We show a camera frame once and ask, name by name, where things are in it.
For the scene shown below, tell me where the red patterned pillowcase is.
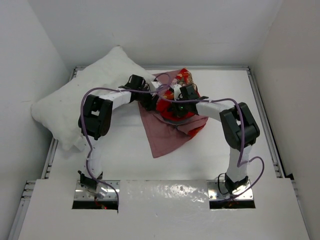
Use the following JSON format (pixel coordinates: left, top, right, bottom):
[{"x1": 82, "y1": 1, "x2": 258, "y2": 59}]
[{"x1": 137, "y1": 67, "x2": 210, "y2": 159}]

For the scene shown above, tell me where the white front cover board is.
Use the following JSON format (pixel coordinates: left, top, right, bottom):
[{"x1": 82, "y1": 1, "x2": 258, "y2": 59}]
[{"x1": 19, "y1": 178, "x2": 309, "y2": 240}]

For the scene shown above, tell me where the aluminium table frame rail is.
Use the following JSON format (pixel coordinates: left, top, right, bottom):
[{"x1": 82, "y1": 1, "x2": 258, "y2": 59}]
[{"x1": 7, "y1": 65, "x2": 298, "y2": 240}]

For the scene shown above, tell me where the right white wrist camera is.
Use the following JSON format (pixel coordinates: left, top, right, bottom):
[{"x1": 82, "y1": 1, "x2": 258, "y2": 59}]
[{"x1": 170, "y1": 84, "x2": 182, "y2": 101}]

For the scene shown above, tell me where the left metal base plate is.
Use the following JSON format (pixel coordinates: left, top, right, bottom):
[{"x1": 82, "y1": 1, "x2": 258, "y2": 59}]
[{"x1": 73, "y1": 180, "x2": 120, "y2": 201}]

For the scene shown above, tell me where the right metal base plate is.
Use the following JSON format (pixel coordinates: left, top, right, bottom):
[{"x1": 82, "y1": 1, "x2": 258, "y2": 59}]
[{"x1": 207, "y1": 179, "x2": 255, "y2": 201}]

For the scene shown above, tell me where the metal base plate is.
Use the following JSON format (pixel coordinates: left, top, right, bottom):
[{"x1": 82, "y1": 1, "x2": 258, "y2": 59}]
[
  {"x1": 207, "y1": 179, "x2": 255, "y2": 201},
  {"x1": 73, "y1": 180, "x2": 120, "y2": 201}
]

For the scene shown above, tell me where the white pillow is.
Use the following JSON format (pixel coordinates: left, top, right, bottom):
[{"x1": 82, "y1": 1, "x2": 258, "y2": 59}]
[{"x1": 31, "y1": 46, "x2": 154, "y2": 151}]

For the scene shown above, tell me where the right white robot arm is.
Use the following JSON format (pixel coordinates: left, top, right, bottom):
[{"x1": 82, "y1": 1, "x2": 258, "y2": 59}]
[{"x1": 164, "y1": 84, "x2": 260, "y2": 194}]

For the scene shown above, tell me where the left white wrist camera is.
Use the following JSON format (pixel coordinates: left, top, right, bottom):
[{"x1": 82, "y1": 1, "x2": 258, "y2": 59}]
[{"x1": 149, "y1": 81, "x2": 162, "y2": 94}]

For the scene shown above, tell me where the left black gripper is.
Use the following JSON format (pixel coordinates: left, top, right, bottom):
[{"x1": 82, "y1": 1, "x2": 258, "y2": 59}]
[{"x1": 136, "y1": 85, "x2": 159, "y2": 111}]

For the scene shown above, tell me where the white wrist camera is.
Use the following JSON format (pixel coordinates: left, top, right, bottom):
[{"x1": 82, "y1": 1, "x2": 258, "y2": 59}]
[
  {"x1": 149, "y1": 81, "x2": 162, "y2": 94},
  {"x1": 170, "y1": 84, "x2": 182, "y2": 101}
]

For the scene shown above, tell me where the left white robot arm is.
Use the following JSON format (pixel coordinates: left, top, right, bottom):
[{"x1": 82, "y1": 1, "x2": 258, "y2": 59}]
[{"x1": 78, "y1": 74, "x2": 164, "y2": 191}]

